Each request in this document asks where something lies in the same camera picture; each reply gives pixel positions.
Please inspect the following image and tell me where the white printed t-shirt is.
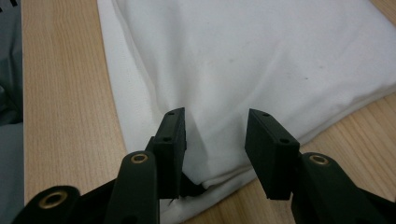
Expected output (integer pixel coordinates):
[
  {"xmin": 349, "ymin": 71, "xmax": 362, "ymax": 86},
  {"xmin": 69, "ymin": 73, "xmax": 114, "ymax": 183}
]
[{"xmin": 96, "ymin": 0, "xmax": 396, "ymax": 224}]

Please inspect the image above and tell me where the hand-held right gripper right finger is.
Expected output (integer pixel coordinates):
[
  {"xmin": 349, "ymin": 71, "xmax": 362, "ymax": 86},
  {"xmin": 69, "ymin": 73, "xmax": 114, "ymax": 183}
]
[{"xmin": 244, "ymin": 107, "xmax": 302, "ymax": 201}]

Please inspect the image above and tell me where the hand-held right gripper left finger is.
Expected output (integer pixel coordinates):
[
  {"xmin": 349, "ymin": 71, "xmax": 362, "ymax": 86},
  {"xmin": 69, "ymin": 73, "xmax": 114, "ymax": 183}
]
[{"xmin": 151, "ymin": 106, "xmax": 188, "ymax": 201}]

